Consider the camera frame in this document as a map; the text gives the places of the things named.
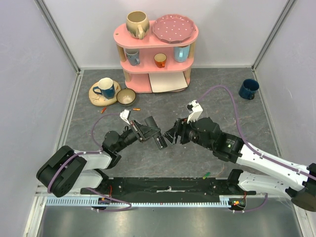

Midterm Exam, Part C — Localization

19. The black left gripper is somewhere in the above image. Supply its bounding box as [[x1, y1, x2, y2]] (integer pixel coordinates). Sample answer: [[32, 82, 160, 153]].
[[115, 119, 161, 152]]

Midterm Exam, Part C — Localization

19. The black remote control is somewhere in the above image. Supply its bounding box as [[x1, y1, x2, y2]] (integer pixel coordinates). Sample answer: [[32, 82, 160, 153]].
[[145, 116, 167, 150]]

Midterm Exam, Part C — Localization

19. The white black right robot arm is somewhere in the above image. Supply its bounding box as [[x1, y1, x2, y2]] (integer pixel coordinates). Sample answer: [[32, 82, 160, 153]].
[[164, 118, 316, 212]]

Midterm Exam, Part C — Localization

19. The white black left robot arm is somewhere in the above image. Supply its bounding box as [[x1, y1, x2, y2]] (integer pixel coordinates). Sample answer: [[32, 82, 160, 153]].
[[36, 117, 161, 198]]

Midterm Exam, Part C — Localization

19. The brown beige bowl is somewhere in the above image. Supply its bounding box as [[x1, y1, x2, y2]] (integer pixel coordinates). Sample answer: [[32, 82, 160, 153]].
[[117, 88, 136, 107]]

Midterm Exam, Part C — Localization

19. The white flat board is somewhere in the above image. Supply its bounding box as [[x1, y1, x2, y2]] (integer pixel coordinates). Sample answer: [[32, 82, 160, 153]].
[[149, 72, 188, 93]]

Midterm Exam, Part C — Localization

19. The green yellow battery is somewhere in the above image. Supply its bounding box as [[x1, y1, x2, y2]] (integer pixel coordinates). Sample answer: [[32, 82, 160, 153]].
[[202, 172, 210, 179]]

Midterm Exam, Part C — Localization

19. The beige round coaster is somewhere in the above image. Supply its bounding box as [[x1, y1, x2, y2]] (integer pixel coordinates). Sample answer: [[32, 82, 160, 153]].
[[88, 81, 121, 107]]

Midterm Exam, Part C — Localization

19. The navy white mug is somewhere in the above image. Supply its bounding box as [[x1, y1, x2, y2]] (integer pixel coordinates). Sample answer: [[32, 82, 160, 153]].
[[92, 78, 115, 99]]

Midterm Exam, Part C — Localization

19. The small orange cup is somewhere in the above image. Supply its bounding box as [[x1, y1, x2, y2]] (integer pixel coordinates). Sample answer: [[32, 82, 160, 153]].
[[154, 53, 167, 68]]

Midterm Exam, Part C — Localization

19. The pink three-tier shelf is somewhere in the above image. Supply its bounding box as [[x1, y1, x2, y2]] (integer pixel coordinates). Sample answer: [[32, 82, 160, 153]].
[[114, 24, 198, 93]]

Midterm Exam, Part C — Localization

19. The light blue mug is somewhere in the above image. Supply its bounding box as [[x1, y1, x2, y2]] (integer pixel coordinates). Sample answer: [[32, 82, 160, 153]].
[[174, 45, 190, 63]]

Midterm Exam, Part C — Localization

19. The grey blue mug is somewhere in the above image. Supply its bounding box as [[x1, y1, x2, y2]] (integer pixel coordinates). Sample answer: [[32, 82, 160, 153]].
[[125, 49, 140, 66]]

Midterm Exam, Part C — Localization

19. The dark blue cup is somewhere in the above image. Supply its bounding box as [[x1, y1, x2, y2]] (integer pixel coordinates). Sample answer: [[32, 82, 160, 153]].
[[238, 79, 259, 100]]

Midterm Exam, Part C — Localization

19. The pink dotted plate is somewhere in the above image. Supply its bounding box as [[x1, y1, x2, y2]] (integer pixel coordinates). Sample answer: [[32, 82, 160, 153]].
[[152, 14, 197, 43]]

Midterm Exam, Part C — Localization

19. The beige ceramic mug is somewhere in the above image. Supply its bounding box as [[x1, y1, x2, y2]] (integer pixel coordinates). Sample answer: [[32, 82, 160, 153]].
[[126, 11, 150, 40]]

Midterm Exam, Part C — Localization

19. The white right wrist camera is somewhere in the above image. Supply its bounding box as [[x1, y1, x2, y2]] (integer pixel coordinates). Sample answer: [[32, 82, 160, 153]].
[[186, 100, 203, 123]]

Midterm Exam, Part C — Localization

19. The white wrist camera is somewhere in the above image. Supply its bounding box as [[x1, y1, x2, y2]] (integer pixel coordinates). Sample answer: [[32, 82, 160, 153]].
[[119, 109, 131, 125], [186, 100, 203, 123]]

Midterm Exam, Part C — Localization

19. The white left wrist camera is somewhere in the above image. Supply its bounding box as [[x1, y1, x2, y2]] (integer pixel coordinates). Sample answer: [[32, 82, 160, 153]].
[[119, 109, 131, 125]]

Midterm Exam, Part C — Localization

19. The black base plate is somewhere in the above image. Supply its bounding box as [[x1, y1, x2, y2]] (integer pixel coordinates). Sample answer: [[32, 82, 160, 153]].
[[94, 177, 256, 203]]

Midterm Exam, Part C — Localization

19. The white slotted cable duct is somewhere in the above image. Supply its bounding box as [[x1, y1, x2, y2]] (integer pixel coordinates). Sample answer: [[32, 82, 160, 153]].
[[45, 196, 233, 208]]

